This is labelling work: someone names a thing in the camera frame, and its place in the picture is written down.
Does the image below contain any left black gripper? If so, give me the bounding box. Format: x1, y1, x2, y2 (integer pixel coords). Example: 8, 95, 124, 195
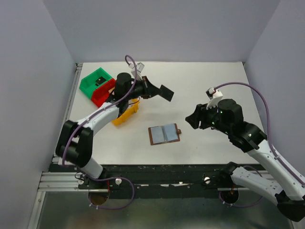
125, 76, 162, 102

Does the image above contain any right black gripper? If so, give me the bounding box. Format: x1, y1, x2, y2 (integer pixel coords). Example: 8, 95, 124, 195
184, 100, 232, 135

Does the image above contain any black credit card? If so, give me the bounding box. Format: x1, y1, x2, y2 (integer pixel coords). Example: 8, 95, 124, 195
159, 85, 174, 102

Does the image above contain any brown leather card holder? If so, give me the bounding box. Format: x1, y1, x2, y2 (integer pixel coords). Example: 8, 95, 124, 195
148, 124, 182, 146

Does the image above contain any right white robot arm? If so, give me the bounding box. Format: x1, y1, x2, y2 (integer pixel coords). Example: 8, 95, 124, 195
185, 99, 305, 222

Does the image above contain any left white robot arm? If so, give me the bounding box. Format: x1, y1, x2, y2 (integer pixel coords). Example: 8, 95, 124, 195
55, 73, 173, 188

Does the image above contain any black card in green bin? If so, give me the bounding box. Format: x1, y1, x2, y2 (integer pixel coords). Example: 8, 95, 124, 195
95, 77, 107, 86

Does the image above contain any yellow plastic bin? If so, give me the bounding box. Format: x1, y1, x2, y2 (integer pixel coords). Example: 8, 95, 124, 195
112, 97, 140, 126

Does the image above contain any red plastic bin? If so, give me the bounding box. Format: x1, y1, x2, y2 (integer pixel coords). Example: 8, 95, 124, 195
91, 78, 116, 107

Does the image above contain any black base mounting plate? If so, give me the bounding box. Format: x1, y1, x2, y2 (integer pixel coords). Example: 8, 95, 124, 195
49, 163, 275, 200

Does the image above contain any green plastic bin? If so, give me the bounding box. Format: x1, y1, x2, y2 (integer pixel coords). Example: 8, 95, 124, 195
79, 68, 112, 99

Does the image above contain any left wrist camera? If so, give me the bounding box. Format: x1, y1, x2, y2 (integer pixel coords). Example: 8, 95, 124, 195
129, 62, 144, 81

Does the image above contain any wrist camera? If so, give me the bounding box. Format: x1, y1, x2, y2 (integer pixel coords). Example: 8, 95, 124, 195
206, 87, 223, 110
129, 62, 144, 81

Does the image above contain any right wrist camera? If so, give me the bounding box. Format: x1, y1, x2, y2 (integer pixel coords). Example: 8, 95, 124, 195
206, 87, 223, 110

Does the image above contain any aluminium rail frame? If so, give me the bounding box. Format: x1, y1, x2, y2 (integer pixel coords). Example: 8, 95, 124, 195
27, 62, 83, 229

